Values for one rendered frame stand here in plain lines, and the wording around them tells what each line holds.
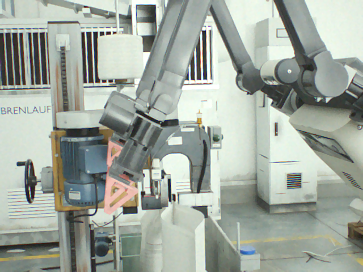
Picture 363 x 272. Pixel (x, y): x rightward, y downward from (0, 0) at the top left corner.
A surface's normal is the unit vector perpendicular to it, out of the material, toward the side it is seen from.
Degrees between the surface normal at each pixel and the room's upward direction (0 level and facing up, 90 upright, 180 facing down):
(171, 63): 80
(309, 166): 90
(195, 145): 90
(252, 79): 90
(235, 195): 90
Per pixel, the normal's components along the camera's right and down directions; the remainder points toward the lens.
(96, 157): 0.54, 0.07
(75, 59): 0.15, 0.10
